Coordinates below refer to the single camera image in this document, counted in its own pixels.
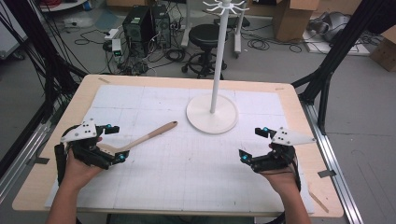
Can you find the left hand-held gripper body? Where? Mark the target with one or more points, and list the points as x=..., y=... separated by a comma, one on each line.
x=81, y=132

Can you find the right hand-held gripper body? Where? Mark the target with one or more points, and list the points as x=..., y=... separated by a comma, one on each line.
x=288, y=137

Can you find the wooden spatula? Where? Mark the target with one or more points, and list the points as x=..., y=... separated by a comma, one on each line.
x=149, y=135

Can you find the person's left hand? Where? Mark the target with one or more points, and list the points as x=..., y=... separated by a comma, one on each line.
x=77, y=174

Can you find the person's right hand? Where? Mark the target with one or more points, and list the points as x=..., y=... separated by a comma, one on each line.
x=280, y=182

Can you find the grey tape strip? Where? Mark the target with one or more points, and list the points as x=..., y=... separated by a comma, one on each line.
x=327, y=173
x=39, y=160

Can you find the white grid mat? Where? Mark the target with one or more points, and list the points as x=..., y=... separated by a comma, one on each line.
x=186, y=174

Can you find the thin wooden stick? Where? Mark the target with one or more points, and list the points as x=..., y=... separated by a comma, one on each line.
x=318, y=201

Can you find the white box with green display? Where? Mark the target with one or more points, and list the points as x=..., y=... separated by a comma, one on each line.
x=116, y=49

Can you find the white hook stand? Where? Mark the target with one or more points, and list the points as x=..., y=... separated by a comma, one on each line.
x=218, y=62

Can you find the white power strip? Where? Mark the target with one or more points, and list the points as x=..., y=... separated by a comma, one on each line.
x=111, y=34

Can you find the large black computer tower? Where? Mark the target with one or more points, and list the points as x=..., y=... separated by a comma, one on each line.
x=137, y=29

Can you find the black round stool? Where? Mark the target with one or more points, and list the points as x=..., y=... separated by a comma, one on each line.
x=204, y=37

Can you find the tall cardboard box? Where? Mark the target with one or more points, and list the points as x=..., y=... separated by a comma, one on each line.
x=292, y=20

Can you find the slim black computer tower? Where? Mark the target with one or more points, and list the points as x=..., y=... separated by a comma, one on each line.
x=162, y=26

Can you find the grey bag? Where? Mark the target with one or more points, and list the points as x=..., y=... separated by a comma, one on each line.
x=333, y=25

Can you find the small cardboard box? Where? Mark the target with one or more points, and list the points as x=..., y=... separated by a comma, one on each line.
x=384, y=51

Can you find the aluminium rail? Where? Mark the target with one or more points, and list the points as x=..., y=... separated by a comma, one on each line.
x=28, y=146
x=330, y=161

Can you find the black metal frame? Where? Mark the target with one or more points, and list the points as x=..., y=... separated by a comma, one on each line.
x=336, y=53
x=46, y=62

